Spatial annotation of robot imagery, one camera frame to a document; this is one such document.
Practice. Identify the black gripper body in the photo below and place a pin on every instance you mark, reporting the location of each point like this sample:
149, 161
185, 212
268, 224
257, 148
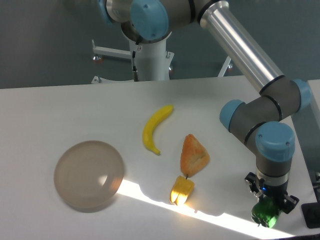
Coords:
273, 187

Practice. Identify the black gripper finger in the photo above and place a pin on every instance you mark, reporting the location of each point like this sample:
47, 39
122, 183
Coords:
253, 185
289, 203

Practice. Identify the green bell pepper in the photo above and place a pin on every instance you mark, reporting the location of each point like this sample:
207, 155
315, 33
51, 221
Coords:
266, 212

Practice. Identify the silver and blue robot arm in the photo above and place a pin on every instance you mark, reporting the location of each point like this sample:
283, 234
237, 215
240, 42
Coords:
258, 125

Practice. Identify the yellow bell pepper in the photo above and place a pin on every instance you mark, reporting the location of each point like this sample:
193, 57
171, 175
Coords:
181, 190

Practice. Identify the black device at table edge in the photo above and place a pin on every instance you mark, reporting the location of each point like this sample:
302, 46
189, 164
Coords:
311, 211

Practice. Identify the orange bread piece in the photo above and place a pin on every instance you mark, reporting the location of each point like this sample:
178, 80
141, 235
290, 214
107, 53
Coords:
194, 156

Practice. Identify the yellow banana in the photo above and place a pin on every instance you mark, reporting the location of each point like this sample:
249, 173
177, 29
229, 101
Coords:
152, 123

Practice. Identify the translucent brown plate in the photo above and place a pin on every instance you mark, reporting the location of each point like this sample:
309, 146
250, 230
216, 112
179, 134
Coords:
88, 175

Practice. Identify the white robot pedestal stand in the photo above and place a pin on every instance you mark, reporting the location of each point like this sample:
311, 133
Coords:
185, 53

